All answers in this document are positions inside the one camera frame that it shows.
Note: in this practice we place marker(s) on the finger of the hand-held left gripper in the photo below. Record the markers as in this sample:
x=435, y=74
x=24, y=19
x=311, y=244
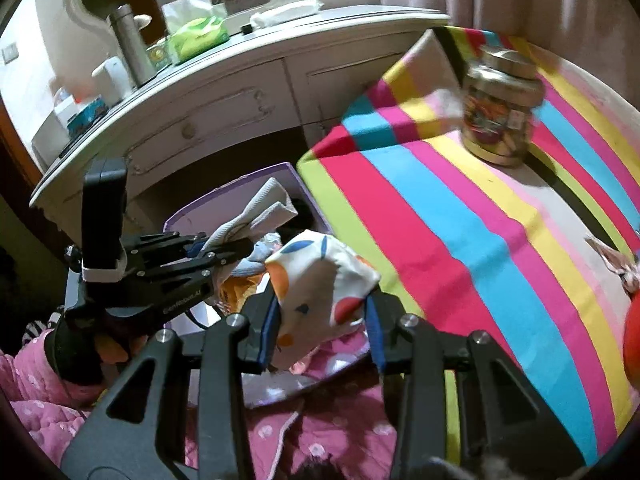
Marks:
x=175, y=245
x=220, y=259

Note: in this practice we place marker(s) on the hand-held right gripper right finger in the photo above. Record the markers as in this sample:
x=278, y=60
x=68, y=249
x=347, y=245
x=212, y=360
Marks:
x=374, y=335

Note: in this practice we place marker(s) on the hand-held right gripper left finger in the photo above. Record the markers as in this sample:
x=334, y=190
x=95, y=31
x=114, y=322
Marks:
x=270, y=332

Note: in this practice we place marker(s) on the orange organza bag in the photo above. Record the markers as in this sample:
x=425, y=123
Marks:
x=240, y=291

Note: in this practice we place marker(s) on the light blue cloth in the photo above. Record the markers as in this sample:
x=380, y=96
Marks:
x=260, y=254

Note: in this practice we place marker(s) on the purple storage box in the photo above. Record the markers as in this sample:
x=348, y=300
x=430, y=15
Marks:
x=225, y=195

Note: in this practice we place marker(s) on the grey cloth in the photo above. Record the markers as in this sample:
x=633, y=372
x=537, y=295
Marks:
x=260, y=205

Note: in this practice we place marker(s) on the white printed cloth pouch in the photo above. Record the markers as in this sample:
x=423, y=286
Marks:
x=315, y=280

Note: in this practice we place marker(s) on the person's left hand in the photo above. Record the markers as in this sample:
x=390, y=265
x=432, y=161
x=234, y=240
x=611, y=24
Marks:
x=116, y=350

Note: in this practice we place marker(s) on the pink dotted cloth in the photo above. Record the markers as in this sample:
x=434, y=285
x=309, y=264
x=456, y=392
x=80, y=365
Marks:
x=330, y=357

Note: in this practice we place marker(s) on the white box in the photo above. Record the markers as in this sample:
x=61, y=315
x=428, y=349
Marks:
x=50, y=135

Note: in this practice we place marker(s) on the teal round tin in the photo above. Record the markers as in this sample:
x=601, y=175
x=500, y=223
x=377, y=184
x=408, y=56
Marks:
x=85, y=115

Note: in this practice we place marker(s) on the striped colourful cloth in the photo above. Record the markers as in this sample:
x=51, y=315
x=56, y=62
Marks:
x=450, y=235

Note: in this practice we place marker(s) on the black white striped cloth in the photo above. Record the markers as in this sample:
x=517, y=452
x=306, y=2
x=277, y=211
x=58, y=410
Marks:
x=35, y=332

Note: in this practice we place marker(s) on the white plastic container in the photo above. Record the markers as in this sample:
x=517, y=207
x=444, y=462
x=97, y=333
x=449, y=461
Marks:
x=111, y=82

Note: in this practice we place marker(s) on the white dressing table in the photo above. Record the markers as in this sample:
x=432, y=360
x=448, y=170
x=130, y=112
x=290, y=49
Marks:
x=225, y=110

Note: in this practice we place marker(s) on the small green box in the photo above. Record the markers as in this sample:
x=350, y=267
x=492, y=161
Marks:
x=157, y=55

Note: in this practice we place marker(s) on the pink quilted pyjamas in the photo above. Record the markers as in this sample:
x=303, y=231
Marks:
x=30, y=380

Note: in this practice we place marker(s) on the steel vacuum flask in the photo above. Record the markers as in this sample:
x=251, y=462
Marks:
x=131, y=45

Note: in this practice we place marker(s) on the green wet wipes packet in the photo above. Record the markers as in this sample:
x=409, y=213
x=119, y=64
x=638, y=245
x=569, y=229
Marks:
x=197, y=37

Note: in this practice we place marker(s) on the glass jar with metal lid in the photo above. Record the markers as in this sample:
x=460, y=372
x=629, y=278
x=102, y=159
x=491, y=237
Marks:
x=495, y=120

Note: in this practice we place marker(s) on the white folded packet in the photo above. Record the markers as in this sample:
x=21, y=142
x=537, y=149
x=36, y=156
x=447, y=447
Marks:
x=285, y=12

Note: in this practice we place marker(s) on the wall light switch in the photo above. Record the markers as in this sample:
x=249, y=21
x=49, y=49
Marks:
x=9, y=53

